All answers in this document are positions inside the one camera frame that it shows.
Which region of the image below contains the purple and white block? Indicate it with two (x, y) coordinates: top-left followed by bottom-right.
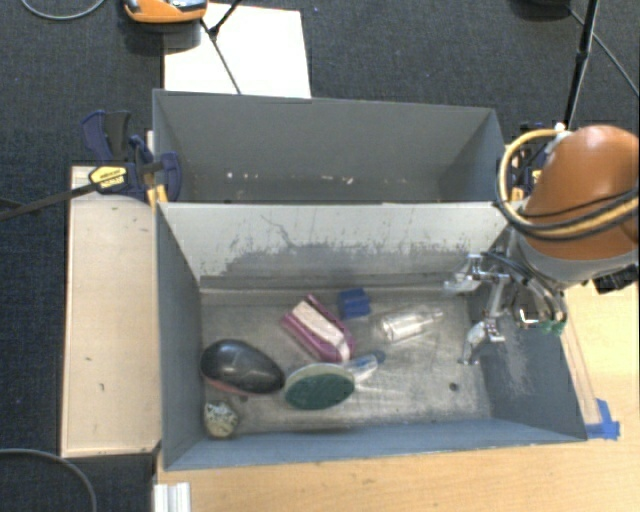
(278, 293), (358, 364)

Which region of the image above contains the clear plastic bottle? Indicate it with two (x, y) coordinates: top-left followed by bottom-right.
(376, 306), (446, 344)

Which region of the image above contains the black oval computer mouse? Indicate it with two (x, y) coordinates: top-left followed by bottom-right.
(199, 338), (287, 398)

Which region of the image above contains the black cylinder on white bracket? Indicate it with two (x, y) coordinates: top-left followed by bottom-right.
(593, 264), (640, 297)

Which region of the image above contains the blue block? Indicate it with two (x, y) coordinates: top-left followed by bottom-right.
(336, 287), (373, 321)

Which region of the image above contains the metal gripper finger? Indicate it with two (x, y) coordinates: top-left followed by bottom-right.
(442, 253), (484, 294)
(456, 319), (507, 367)

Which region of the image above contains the speckled pale ball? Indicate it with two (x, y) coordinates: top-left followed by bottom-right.
(202, 400), (240, 441)

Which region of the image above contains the green round scrub brush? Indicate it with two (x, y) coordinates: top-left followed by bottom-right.
(283, 349), (388, 412)

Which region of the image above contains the pale wood board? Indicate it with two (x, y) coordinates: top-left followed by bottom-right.
(59, 164), (164, 459)

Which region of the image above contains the grey metal bin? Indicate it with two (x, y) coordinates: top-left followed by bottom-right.
(151, 88), (601, 472)

